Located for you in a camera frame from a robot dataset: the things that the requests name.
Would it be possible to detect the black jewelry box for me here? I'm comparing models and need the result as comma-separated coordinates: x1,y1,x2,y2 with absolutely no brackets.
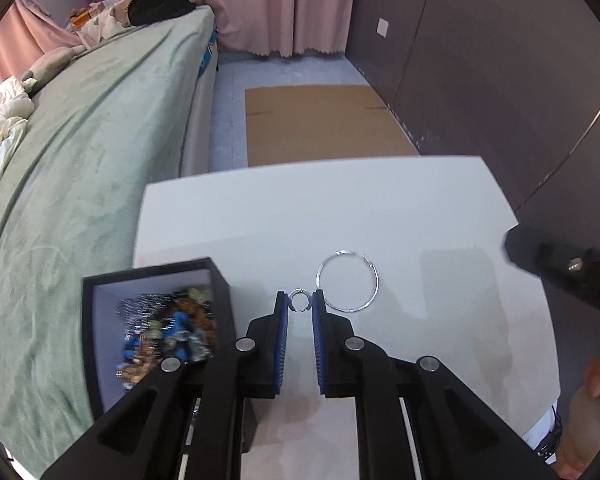
81,258,236,418

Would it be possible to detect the small silver ring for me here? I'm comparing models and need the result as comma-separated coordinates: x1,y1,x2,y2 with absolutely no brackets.
287,288,311,313

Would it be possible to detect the pile of mixed jewelry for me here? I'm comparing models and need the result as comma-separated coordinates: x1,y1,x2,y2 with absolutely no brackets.
116,287,219,391

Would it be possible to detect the person's right hand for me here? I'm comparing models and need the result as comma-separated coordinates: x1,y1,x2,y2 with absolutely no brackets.
553,355,600,479

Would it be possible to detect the large silver hoop bangle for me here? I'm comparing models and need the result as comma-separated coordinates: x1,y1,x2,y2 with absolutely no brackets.
315,249,380,314

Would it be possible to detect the green bed sheet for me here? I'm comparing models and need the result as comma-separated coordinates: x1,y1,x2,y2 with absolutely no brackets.
0,6,215,476

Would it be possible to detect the flattened cardboard sheet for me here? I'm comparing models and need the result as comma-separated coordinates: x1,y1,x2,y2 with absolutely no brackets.
245,84,418,167

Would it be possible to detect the black clothing pile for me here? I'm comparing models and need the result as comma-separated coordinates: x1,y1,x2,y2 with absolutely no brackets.
128,0,197,26

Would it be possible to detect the pink window curtain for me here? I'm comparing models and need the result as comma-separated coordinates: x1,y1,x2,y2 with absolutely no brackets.
0,0,82,82

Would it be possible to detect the beige bed frame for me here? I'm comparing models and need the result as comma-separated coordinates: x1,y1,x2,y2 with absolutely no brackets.
180,44,219,177

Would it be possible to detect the white wall switch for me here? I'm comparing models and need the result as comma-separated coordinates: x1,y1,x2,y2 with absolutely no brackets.
376,18,389,38

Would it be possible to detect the pink curtain by wall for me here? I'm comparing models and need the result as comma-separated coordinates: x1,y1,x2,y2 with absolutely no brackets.
149,0,359,59

